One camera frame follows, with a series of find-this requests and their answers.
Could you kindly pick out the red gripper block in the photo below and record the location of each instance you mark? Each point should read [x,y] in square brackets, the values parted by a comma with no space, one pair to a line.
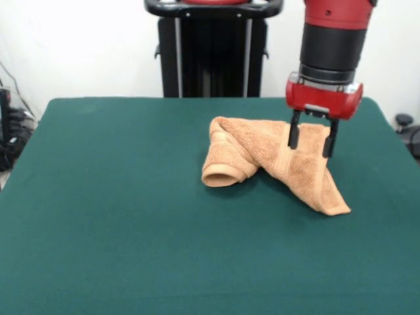
[321,100]

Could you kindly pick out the tan terry towel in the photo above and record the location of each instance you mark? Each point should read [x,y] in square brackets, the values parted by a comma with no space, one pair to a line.
[259,144]

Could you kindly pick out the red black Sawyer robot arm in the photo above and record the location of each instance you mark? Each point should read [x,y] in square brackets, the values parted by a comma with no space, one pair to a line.
[334,42]

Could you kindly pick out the dark green table cloth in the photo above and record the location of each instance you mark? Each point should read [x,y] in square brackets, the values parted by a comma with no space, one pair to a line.
[98,262]

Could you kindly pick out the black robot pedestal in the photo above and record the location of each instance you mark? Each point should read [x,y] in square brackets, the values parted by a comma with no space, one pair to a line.
[213,59]

